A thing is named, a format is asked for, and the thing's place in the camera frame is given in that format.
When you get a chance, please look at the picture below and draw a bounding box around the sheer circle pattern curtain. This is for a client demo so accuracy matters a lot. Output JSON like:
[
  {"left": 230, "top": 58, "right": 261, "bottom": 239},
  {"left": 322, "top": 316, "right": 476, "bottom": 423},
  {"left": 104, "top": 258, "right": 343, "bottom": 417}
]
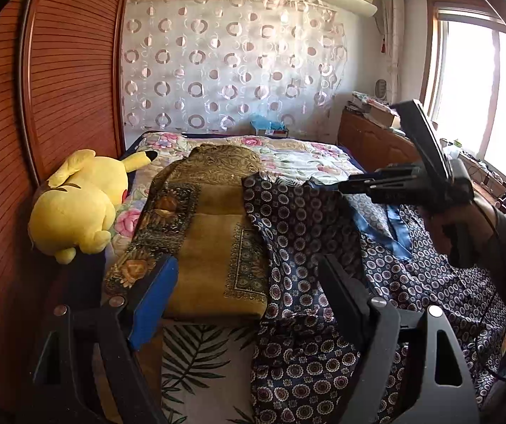
[{"left": 121, "top": 0, "right": 347, "bottom": 139}]

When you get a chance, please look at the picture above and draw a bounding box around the wooden slatted wardrobe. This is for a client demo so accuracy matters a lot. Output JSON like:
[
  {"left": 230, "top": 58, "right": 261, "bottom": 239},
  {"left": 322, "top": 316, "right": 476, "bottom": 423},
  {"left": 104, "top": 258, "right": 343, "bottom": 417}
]
[{"left": 0, "top": 0, "right": 125, "bottom": 410}]

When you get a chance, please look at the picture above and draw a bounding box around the gold brown folded blanket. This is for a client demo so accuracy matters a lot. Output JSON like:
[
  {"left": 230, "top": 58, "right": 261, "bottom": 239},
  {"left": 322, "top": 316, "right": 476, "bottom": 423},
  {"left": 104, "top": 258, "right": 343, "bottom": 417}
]
[{"left": 103, "top": 145, "right": 268, "bottom": 325}]

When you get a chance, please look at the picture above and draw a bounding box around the blue tissue box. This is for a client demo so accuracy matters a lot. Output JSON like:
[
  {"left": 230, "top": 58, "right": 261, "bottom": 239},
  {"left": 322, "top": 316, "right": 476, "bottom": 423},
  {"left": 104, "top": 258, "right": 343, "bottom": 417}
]
[{"left": 250, "top": 115, "right": 288, "bottom": 138}]

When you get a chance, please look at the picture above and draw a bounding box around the long wooden cabinet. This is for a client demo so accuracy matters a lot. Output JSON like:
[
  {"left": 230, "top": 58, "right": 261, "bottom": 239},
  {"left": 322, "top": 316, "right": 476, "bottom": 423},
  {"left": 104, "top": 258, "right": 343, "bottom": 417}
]
[{"left": 337, "top": 107, "right": 506, "bottom": 212}]

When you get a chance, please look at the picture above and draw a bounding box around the palm leaf print sheet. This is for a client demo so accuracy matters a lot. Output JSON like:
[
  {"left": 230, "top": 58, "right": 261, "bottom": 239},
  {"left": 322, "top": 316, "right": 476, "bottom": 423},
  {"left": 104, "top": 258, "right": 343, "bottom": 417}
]
[{"left": 160, "top": 320, "right": 258, "bottom": 423}]

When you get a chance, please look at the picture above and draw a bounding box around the cardboard box on cabinet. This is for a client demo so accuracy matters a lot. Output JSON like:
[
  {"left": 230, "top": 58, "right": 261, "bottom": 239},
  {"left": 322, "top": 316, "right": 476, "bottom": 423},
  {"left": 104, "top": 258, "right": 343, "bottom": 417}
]
[{"left": 351, "top": 91, "right": 400, "bottom": 129}]

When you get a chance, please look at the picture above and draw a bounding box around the yellow Pikachu plush toy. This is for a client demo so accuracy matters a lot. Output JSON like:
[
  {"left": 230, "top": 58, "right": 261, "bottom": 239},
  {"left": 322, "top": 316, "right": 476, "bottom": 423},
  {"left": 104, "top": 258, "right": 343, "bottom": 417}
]
[{"left": 28, "top": 149, "right": 157, "bottom": 265}]

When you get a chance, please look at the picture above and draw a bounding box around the floral quilt bedspread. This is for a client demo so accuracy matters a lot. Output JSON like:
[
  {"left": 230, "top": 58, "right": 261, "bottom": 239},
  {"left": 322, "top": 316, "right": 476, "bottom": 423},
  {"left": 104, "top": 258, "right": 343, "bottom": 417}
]
[{"left": 105, "top": 131, "right": 362, "bottom": 266}]

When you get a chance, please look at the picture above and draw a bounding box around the person's right hand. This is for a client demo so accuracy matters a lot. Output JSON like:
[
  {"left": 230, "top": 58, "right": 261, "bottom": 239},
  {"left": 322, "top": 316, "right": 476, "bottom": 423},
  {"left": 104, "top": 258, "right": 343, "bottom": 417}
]
[{"left": 418, "top": 194, "right": 496, "bottom": 269}]

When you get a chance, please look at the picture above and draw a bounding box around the navy patterned silk garment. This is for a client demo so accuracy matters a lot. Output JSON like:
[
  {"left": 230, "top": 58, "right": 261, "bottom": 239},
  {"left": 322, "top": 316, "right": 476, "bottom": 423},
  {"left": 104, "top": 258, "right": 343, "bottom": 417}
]
[{"left": 242, "top": 174, "right": 506, "bottom": 423}]

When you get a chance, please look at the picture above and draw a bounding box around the window with wooden frame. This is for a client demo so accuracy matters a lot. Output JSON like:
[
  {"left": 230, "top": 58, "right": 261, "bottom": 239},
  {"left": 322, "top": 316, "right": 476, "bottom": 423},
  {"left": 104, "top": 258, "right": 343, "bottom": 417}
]
[{"left": 422, "top": 0, "right": 506, "bottom": 181}]

